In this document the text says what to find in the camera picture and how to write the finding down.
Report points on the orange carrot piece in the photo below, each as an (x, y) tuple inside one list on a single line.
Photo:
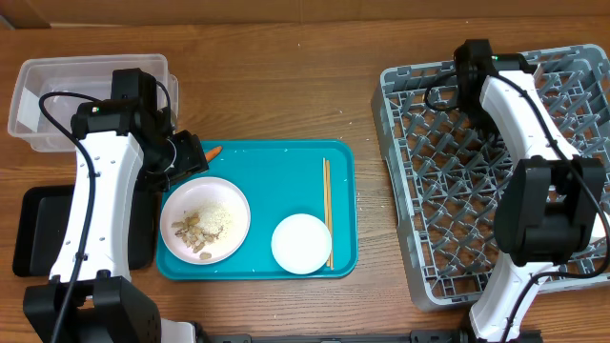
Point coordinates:
[(211, 154)]

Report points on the white bowl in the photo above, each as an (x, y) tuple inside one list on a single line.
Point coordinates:
[(301, 244)]

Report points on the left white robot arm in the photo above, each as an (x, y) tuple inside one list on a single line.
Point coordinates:
[(120, 142)]

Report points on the teal serving tray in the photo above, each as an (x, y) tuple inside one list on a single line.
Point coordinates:
[(278, 178)]

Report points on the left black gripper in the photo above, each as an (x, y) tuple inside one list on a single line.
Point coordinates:
[(193, 158)]

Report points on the grey dishwasher rack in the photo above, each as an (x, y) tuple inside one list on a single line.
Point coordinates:
[(447, 181)]

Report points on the pink plate with food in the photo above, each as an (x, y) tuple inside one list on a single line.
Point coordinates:
[(205, 220)]

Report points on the black tray bin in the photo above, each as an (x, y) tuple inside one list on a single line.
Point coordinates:
[(43, 224)]

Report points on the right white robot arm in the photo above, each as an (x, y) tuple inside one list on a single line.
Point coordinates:
[(550, 208)]

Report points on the wooden chopstick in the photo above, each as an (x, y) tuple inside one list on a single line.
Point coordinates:
[(326, 202), (331, 216)]

